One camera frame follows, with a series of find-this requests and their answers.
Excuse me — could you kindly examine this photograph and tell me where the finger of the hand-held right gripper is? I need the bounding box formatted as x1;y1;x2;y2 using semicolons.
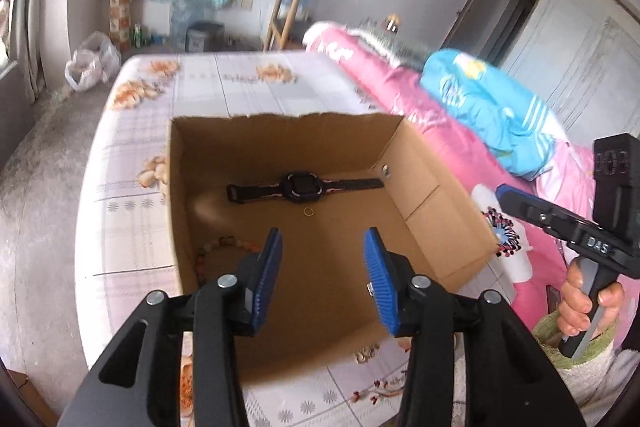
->
495;184;588;248

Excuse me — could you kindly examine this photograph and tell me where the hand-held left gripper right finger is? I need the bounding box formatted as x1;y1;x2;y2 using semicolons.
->
362;227;586;427

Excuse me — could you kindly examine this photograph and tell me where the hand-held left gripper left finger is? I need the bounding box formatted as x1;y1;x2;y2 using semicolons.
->
59;227;285;427

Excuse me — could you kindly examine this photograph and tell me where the multicolour stone bead bracelet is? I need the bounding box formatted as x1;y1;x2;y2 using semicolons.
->
194;234;263;290

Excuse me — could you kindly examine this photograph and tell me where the pink and black wristwatch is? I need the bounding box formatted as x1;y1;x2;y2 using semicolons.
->
226;171;387;206

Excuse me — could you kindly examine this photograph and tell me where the brown cardboard box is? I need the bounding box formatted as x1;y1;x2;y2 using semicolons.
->
166;112;501;388

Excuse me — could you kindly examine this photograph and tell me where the person's right forearm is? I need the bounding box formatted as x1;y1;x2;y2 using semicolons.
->
532;307;640;427

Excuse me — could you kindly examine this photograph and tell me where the person's right hand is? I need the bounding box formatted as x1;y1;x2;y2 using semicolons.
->
556;263;626;339

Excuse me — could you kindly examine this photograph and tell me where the blue patterned quilt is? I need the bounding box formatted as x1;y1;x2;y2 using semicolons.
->
420;48;571;180

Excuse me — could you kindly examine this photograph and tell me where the white wardrobe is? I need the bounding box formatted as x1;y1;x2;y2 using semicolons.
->
500;0;640;148

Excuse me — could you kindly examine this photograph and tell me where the pink floral blanket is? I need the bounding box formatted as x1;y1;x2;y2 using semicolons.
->
302;21;640;323

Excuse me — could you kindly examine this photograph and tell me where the floral plaid tablecloth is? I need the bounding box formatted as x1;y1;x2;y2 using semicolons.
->
75;52;516;427

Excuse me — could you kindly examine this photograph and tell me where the grey lace pillow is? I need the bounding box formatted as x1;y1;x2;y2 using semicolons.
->
350;19;437;68

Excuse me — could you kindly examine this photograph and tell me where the brown door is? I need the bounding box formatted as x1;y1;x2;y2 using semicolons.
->
440;0;543;62

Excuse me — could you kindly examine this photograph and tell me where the wooden stool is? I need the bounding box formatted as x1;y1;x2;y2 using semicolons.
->
262;0;319;52

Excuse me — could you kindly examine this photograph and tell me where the clear water jug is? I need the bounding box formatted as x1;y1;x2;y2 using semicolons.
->
170;0;207;52

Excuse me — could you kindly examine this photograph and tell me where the white plastic bag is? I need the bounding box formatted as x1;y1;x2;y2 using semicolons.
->
65;32;122;92

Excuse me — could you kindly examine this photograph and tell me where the dark low cabinet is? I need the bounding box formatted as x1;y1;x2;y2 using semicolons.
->
0;62;37;168

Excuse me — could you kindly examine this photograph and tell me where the orange checked paper roll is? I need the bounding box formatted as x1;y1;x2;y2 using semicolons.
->
109;0;137;51

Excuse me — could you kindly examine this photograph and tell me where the grey curtain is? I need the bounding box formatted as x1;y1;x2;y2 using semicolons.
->
9;0;52;104

